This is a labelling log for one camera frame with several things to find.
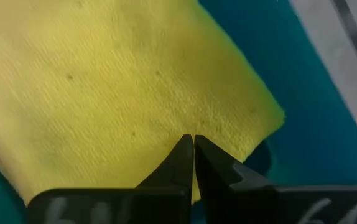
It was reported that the yellow microfiber towel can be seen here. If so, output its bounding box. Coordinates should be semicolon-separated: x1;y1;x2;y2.
0;0;287;207

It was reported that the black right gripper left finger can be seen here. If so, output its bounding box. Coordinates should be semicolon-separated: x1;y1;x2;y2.
27;134;194;224

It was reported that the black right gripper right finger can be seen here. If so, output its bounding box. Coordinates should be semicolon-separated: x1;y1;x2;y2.
194;135;357;224

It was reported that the teal plastic bin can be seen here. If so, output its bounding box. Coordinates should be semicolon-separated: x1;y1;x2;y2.
0;0;357;224

